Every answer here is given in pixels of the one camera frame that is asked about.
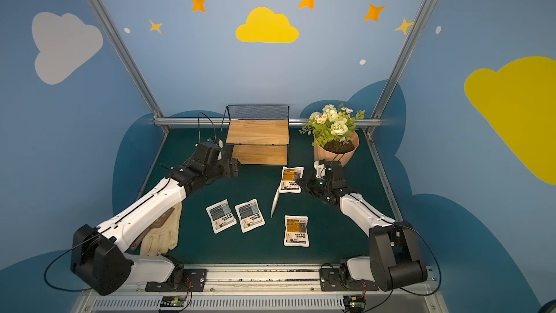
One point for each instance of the beige work glove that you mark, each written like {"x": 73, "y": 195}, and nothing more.
{"x": 163, "y": 236}

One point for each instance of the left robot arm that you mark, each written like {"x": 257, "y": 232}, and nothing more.
{"x": 99, "y": 255}

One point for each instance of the orange coffee bag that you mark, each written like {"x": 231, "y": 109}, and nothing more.
{"x": 296, "y": 233}
{"x": 275, "y": 201}
{"x": 288, "y": 180}

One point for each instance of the left green circuit board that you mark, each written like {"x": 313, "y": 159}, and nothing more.
{"x": 172, "y": 303}

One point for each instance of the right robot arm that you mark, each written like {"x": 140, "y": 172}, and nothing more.
{"x": 395, "y": 258}

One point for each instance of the flower pot with white flowers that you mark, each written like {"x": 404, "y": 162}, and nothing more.
{"x": 334, "y": 133}

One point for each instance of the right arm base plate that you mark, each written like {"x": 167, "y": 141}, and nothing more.
{"x": 336, "y": 279}

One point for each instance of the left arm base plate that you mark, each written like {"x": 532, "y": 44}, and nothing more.
{"x": 181, "y": 280}

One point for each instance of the grey coffee bag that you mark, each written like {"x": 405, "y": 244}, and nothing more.
{"x": 250, "y": 216}
{"x": 221, "y": 216}

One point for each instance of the brown slotted spatula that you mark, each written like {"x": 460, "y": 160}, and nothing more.
{"x": 147, "y": 230}

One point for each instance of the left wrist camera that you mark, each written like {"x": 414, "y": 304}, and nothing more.
{"x": 220, "y": 144}

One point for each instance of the right green circuit board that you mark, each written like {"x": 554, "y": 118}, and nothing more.
{"x": 354, "y": 304}

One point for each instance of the green circuit board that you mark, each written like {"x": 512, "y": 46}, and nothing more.
{"x": 354, "y": 304}
{"x": 172, "y": 303}

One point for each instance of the two-tier wooden wire shelf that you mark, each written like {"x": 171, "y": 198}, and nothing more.
{"x": 258, "y": 134}

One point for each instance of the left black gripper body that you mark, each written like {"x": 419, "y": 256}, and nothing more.
{"x": 232, "y": 167}

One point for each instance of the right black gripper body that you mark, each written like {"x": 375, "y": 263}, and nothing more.
{"x": 311, "y": 185}

